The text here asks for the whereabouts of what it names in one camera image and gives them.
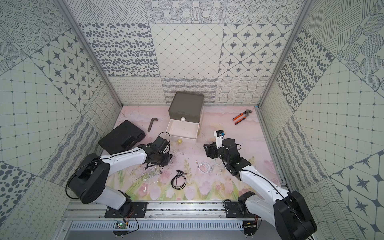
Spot white drawer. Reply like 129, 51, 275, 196
166, 120, 200, 144

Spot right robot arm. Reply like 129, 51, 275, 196
204, 138, 318, 240

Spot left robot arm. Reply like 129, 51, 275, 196
66, 136, 172, 216

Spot white earphones right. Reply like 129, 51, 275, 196
214, 158, 225, 172

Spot white earphones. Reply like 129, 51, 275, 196
214, 158, 225, 172
141, 168, 163, 193
197, 162, 214, 174

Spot white earphones centre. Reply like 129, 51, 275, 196
197, 162, 214, 174

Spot white earphones left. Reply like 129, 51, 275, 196
141, 168, 163, 193

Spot black earphones front loop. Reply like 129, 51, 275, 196
171, 170, 187, 190

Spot dark hex key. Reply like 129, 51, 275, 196
148, 118, 159, 132

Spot black plastic tool case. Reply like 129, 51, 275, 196
98, 120, 146, 154

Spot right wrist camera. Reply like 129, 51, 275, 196
214, 130, 225, 149

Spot orange handled pliers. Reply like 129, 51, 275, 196
233, 110, 253, 125

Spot drawer cabinet frame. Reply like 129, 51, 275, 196
169, 92, 205, 123

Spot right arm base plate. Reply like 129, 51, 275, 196
223, 191, 258, 218

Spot aluminium mounting rail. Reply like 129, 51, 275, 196
61, 199, 310, 222

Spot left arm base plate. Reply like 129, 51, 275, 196
104, 202, 148, 219

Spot slotted cable duct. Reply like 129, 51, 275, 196
70, 220, 243, 231

